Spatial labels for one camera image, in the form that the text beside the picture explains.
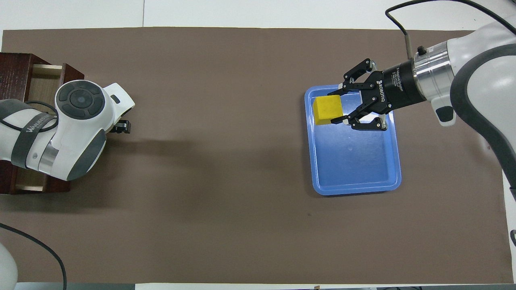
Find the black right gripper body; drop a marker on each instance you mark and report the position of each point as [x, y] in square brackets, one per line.
[397, 86]

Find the yellow cube block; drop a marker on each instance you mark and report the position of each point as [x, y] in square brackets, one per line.
[327, 109]

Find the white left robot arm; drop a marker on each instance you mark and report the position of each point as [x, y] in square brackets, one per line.
[76, 133]

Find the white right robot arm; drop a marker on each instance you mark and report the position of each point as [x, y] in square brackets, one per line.
[483, 72]

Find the dark wooden drawer cabinet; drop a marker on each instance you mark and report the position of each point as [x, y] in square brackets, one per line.
[12, 72]

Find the blue plastic tray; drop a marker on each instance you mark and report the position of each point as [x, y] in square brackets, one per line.
[354, 161]

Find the brown paper table mat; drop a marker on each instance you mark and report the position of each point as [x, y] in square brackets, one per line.
[225, 201]

